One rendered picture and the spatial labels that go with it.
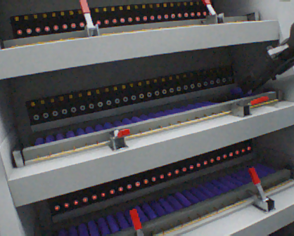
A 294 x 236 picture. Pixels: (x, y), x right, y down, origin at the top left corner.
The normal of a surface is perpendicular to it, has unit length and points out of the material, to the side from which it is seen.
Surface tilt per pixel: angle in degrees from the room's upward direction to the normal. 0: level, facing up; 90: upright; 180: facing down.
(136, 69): 90
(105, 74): 90
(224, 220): 17
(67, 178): 108
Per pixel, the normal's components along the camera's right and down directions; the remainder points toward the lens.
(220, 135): 0.36, 0.16
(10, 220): 0.29, -0.14
